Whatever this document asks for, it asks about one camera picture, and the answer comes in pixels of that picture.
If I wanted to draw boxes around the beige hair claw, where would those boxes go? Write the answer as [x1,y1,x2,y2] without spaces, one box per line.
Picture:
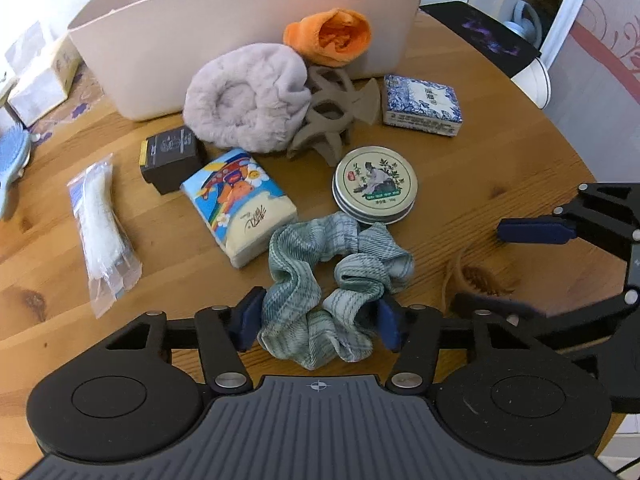
[286,65,385,167]

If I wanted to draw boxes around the blue hairbrush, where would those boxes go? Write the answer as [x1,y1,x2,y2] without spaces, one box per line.
[0,125,33,221]

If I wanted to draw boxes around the light blue plastic object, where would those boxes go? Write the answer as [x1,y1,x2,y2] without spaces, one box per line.
[500,0,543,41]

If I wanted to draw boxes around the small dark brown box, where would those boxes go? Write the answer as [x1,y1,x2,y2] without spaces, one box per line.
[139,126,208,196]

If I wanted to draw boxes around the beige plastic bin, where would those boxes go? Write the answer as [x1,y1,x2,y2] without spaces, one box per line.
[67,0,432,122]

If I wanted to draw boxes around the round metal tin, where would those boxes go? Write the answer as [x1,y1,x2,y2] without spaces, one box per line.
[331,145,418,226]

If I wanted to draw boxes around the wooden desktop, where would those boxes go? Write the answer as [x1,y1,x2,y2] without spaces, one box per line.
[0,10,640,466]

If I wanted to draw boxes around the blue white patterned box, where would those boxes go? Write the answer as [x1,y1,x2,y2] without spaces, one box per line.
[382,74,463,138]

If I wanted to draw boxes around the orange sock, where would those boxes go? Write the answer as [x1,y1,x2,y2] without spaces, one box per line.
[283,7,372,68]

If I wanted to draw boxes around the plain pink fluffy cloth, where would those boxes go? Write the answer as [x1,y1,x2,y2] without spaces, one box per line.
[182,44,312,153]

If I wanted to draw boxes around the white round bucket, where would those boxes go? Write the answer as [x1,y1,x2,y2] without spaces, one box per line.
[512,57,550,109]

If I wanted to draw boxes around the black stool purple print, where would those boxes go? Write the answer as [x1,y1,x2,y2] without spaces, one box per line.
[420,1,543,79]

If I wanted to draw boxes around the clear plastic packet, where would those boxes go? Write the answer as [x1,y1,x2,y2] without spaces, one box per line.
[66,156,142,318]

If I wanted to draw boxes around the white shelf cabinet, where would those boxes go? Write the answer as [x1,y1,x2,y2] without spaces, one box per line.
[470,0,601,66]

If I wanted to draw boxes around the colourful pocket tissue pack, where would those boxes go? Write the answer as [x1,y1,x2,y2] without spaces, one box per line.
[180,147,299,268]

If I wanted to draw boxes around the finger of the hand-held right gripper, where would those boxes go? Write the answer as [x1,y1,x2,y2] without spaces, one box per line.
[497,182,640,261]
[450,289,640,348]

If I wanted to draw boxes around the floral table mat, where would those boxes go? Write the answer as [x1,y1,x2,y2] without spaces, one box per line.
[30,62,123,148]

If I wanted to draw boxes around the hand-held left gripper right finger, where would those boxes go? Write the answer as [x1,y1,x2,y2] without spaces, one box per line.
[372,297,538,395]

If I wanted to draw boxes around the green checked scrunchie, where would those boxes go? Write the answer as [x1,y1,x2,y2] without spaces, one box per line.
[256,211,416,372]

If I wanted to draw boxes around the yellow white tissue pack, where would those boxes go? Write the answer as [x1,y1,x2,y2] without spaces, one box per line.
[7,35,83,128]

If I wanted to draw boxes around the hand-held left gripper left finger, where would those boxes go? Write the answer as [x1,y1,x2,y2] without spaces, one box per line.
[102,286,267,395]

